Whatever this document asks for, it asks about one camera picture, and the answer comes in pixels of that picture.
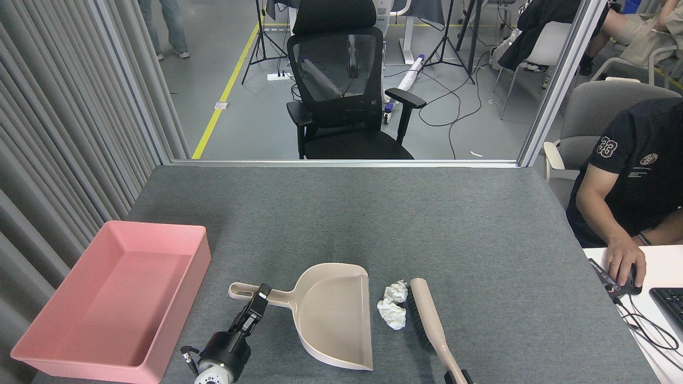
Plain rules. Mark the white plastic chair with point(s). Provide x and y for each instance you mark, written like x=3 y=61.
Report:
x=552 y=45

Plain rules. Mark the white stand on wheels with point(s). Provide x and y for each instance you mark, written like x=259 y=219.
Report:
x=408 y=37

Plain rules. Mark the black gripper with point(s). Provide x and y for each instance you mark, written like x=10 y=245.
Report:
x=224 y=349

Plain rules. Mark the black mesh office chair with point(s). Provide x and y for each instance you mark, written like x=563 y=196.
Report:
x=347 y=144

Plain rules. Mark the black device with red button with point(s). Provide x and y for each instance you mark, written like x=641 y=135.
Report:
x=602 y=274

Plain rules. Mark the black keyboard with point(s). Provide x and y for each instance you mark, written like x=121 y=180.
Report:
x=672 y=304

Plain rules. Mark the seated person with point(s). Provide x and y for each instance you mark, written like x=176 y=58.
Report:
x=635 y=32

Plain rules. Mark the small white paper ball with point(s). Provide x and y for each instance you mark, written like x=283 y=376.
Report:
x=396 y=292

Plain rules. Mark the black jacket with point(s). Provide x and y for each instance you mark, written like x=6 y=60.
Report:
x=539 y=26

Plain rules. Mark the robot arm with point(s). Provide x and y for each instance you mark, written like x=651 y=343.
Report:
x=213 y=376

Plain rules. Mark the black computer mouse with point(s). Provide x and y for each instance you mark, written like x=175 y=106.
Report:
x=635 y=289

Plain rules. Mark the beige plastic dustpan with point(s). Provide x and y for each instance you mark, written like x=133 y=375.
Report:
x=331 y=320

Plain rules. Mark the black tripod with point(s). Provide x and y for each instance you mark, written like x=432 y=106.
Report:
x=261 y=37
x=447 y=42

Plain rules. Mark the person's left forearm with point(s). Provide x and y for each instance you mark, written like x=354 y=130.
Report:
x=667 y=232

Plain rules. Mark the standing person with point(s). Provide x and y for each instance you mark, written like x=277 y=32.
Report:
x=171 y=26

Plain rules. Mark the grey upholstered chair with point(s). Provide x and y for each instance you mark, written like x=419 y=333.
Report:
x=592 y=112

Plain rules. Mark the silver post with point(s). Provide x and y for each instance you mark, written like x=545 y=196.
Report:
x=560 y=80

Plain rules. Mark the white power strip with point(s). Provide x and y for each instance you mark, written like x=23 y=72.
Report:
x=278 y=77

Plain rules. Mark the person's right hand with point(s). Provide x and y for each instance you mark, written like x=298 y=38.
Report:
x=623 y=260

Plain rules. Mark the person's right forearm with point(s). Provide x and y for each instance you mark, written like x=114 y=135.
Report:
x=597 y=213

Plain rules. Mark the grey pleated curtain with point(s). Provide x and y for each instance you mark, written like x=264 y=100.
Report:
x=53 y=106

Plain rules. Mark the beige hand brush black bristles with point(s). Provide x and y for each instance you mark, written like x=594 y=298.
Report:
x=427 y=309

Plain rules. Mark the pink plastic bin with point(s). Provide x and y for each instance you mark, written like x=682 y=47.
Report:
x=133 y=277

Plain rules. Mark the long white paper ball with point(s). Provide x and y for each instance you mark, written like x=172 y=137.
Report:
x=391 y=314

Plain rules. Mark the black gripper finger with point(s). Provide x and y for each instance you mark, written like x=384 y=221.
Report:
x=449 y=378
x=467 y=378

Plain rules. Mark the silver table rail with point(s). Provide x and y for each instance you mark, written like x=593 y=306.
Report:
x=347 y=163

